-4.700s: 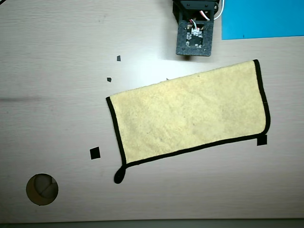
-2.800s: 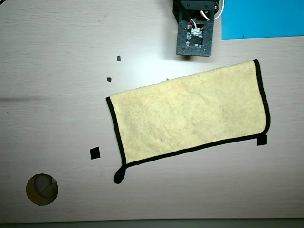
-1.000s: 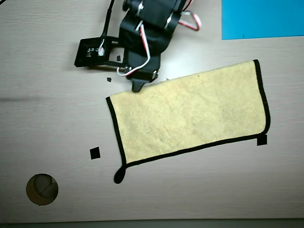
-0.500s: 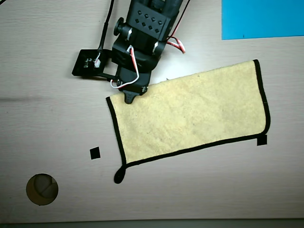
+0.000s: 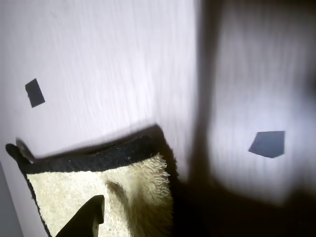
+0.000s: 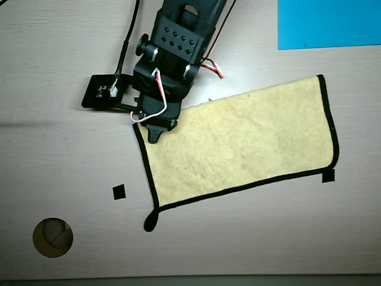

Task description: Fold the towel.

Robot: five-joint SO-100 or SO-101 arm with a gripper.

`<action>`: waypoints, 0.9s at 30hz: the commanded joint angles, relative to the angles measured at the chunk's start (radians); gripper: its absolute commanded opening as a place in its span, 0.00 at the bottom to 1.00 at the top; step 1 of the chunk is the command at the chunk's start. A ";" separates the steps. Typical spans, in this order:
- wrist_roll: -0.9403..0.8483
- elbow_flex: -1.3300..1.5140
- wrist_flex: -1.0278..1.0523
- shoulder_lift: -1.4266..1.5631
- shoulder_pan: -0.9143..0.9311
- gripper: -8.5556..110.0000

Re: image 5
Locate black tape marker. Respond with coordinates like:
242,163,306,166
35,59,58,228
24,78,46,109
248,130,285,159

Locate yellow towel with black trim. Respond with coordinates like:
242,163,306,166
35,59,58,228
5,124,179,237

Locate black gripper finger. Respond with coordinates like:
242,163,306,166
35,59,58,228
55,195,105,237

